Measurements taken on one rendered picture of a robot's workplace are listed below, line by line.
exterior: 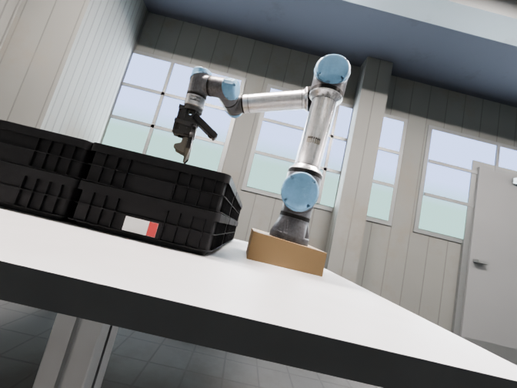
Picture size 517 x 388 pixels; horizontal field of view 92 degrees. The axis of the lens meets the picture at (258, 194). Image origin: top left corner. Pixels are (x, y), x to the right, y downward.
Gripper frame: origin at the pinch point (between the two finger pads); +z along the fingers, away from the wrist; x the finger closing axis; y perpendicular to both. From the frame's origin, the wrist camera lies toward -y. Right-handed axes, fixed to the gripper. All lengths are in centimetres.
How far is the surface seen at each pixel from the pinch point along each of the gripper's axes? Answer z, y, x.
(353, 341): 24, -27, 73
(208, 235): 21.8, -11.9, 30.3
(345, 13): -187, -103, -110
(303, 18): -186, -70, -135
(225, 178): 5.5, -12.9, 30.0
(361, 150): -72, -163, -130
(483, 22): -166, -186, -44
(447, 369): 25, -38, 76
